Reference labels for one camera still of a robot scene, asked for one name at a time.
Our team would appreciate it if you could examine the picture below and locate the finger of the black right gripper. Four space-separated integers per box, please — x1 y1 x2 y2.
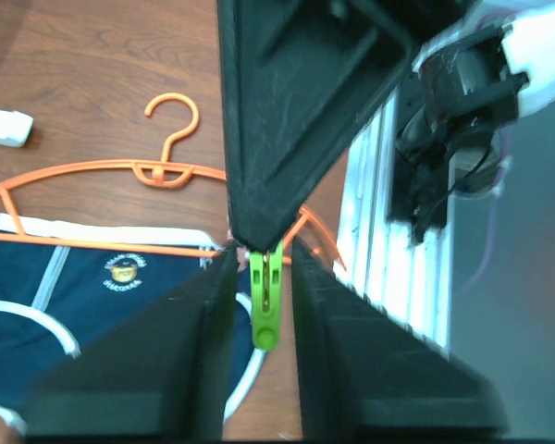
217 1 419 252

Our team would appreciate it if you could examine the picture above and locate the navy blue underwear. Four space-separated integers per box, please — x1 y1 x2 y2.
0 213 265 436

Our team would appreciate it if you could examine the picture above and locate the white clothes rack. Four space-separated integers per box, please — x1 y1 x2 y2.
0 109 33 148

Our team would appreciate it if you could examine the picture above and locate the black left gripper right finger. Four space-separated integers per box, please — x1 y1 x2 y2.
291 240 507 439

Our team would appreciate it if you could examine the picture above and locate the green clothespin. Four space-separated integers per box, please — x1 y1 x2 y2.
250 242 283 351

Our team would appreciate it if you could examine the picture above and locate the orange plastic hanger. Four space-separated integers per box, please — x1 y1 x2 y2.
0 92 348 272

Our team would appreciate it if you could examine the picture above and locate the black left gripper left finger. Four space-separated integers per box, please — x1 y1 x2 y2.
23 247 238 439

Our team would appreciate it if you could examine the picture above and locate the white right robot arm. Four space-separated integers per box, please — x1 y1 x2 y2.
217 1 555 252

